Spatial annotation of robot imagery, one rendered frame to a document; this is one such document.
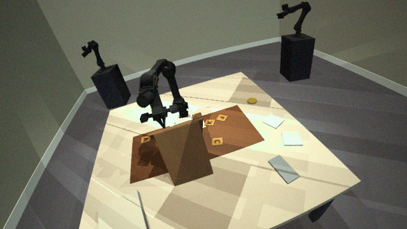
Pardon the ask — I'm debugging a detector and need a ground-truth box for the yellow tile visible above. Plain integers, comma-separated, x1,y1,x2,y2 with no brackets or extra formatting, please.
212,138,223,146
205,120,215,126
216,115,228,121

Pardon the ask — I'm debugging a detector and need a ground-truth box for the yellow flat round disc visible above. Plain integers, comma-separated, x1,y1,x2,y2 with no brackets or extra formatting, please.
247,97,257,104

